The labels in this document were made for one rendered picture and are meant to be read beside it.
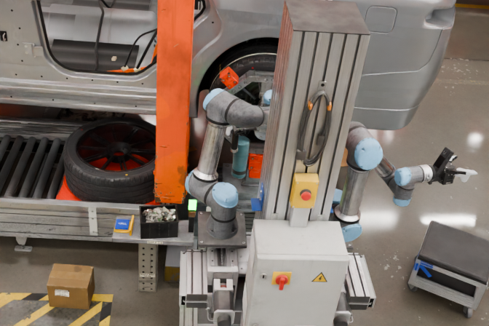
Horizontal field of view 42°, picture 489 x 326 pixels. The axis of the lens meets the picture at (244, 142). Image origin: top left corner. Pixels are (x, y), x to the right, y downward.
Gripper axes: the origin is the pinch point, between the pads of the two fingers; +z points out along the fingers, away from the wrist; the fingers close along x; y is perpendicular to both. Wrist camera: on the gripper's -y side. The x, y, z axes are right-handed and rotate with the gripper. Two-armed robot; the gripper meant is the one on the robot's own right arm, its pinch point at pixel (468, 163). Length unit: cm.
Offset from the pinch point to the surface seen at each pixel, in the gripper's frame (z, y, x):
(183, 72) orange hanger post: -112, -22, -76
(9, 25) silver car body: -189, -23, -156
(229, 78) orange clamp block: -77, -1, -113
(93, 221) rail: -156, 81, -111
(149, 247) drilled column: -130, 78, -76
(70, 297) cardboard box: -174, 105, -77
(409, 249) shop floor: 39, 114, -77
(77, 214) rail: -165, 76, -114
